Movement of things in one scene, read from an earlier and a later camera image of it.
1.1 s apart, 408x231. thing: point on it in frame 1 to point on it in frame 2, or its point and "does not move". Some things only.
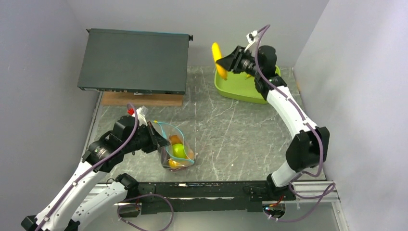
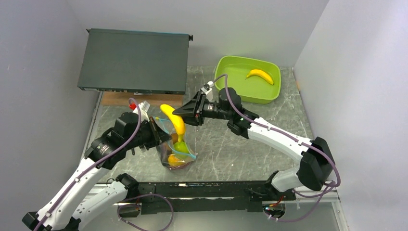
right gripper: x=230 y=62 to x=192 y=112
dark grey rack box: x=141 y=62 does not move
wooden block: x=122 y=98 does not move
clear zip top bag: x=178 y=153 does not move
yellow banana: x=217 y=55 to x=177 y=122
